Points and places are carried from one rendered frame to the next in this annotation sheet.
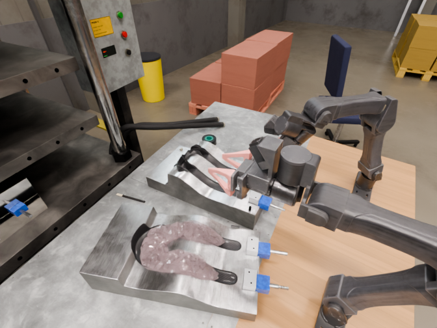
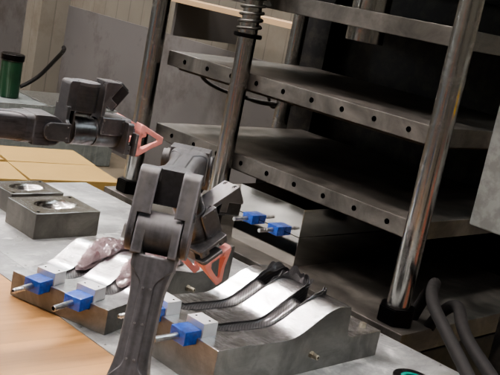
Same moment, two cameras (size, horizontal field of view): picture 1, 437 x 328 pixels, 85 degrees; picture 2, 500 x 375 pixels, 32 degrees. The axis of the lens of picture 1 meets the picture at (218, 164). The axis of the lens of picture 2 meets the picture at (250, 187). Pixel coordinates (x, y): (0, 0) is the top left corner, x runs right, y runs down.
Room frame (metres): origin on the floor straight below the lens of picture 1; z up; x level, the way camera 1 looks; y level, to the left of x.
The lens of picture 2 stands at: (1.18, -1.68, 1.52)
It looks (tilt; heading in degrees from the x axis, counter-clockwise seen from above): 12 degrees down; 107
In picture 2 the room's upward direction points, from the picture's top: 11 degrees clockwise
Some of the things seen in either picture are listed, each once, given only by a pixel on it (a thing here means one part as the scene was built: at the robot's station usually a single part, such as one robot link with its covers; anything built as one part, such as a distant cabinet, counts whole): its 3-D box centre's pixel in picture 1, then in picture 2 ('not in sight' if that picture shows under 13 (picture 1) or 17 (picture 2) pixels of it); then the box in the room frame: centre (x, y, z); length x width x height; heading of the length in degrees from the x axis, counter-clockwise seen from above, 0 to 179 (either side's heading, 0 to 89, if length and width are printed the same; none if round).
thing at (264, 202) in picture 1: (267, 204); (146, 312); (0.58, -0.18, 0.89); 0.13 x 0.05 x 0.05; 62
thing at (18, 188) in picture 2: not in sight; (25, 196); (-0.13, 0.50, 0.83); 0.17 x 0.13 x 0.06; 63
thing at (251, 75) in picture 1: (242, 72); not in sight; (3.29, -0.32, 0.41); 1.45 x 0.98 x 0.81; 147
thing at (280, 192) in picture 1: (286, 187); (79, 127); (0.36, -0.14, 1.21); 0.07 x 0.06 x 0.07; 58
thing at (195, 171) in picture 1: (212, 169); (258, 295); (0.74, 0.02, 0.92); 0.35 x 0.16 x 0.09; 63
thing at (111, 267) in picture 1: (180, 254); (130, 268); (0.40, 0.12, 0.86); 0.50 x 0.26 x 0.11; 80
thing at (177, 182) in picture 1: (211, 175); (263, 318); (0.76, 0.03, 0.87); 0.50 x 0.26 x 0.14; 63
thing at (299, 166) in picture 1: (305, 183); (65, 108); (0.33, -0.17, 1.24); 0.12 x 0.09 x 0.12; 58
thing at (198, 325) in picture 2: not in sight; (181, 334); (0.67, -0.23, 0.89); 0.13 x 0.05 x 0.05; 63
